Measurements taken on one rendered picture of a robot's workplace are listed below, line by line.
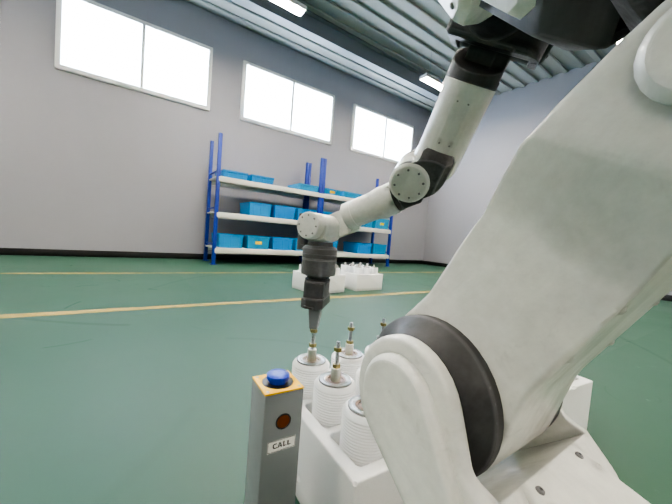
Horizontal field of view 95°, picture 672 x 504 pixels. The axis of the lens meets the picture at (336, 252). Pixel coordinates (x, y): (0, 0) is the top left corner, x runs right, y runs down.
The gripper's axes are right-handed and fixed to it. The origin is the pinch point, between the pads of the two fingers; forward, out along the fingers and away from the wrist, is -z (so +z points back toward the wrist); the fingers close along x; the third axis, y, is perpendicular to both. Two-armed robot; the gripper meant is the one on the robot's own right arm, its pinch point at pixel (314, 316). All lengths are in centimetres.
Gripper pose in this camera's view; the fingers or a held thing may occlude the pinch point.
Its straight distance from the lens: 81.2
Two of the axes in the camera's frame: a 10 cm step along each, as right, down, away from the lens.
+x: -1.8, 0.4, -9.8
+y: 9.8, 0.9, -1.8
